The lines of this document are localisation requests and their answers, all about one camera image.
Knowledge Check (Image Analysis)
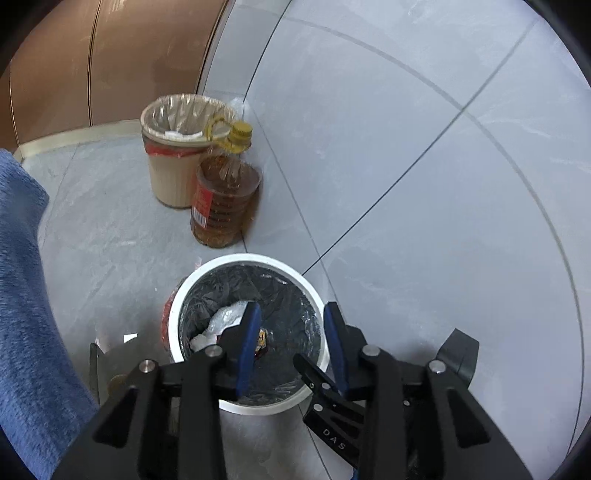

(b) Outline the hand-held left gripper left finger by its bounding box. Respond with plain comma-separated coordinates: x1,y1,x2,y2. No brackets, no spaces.
51,301,263,480

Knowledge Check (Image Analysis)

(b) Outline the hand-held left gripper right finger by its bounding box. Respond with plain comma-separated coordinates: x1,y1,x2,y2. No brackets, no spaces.
323,302,534,480

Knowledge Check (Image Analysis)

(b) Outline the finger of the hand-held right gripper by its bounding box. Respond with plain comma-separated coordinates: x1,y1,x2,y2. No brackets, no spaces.
294,353,342,398

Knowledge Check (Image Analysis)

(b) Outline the clear plastic wrapper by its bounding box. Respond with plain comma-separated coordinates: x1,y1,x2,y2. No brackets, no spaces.
205,301,249,336

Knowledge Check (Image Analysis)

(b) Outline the white trash bin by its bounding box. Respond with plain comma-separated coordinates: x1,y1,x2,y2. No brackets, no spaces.
168,253,331,415

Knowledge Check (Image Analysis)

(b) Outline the beige trash bin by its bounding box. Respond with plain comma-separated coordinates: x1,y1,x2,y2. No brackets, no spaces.
140,93,237,209

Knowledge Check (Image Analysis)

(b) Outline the large cooking oil bottle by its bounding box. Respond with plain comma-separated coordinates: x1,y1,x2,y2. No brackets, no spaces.
189,115,264,248

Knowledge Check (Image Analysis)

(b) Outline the brown kitchen cabinet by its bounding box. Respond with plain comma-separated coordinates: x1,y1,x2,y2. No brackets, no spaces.
0,0,232,153

